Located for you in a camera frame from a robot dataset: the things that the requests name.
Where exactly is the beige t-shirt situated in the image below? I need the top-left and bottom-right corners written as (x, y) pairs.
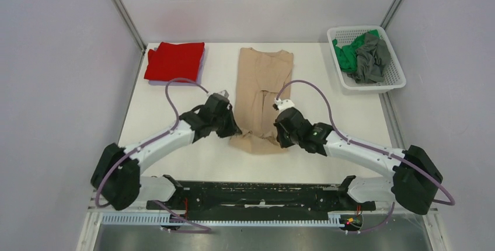
top-left (229, 48), bottom-right (294, 155)

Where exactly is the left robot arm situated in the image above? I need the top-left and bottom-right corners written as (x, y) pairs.
top-left (90, 90), bottom-right (241, 211)

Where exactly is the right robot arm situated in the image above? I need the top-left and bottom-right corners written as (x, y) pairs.
top-left (274, 107), bottom-right (443, 215)

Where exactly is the lavender folded t-shirt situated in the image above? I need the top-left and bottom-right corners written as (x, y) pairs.
top-left (148, 46), bottom-right (208, 87)

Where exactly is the red folded t-shirt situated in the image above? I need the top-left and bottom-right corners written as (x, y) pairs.
top-left (144, 42), bottom-right (205, 83)

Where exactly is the green t-shirt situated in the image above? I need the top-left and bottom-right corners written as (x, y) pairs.
top-left (332, 33), bottom-right (365, 73)

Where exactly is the white plastic basket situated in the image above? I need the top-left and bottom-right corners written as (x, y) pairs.
top-left (327, 26), bottom-right (406, 95)

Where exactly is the grey t-shirt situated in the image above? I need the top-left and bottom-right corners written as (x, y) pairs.
top-left (347, 30), bottom-right (391, 84)

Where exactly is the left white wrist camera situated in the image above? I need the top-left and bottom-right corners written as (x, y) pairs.
top-left (217, 90), bottom-right (229, 98)

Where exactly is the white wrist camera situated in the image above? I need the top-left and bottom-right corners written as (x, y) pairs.
top-left (273, 99), bottom-right (295, 113)
top-left (217, 90), bottom-right (229, 98)

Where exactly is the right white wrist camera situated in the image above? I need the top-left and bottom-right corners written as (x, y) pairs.
top-left (273, 99), bottom-right (295, 113)

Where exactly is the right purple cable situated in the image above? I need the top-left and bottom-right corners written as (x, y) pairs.
top-left (275, 79), bottom-right (456, 235)

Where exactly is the purple cable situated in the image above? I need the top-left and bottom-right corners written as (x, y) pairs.
top-left (95, 78), bottom-right (212, 235)
top-left (275, 79), bottom-right (456, 235)

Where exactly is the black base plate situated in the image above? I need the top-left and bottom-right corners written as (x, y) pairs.
top-left (164, 175), bottom-right (376, 221)

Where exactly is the white slotted cable duct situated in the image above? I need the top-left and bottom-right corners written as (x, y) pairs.
top-left (101, 212), bottom-right (343, 228)

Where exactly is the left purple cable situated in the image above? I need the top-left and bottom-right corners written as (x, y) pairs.
top-left (95, 78), bottom-right (212, 235)

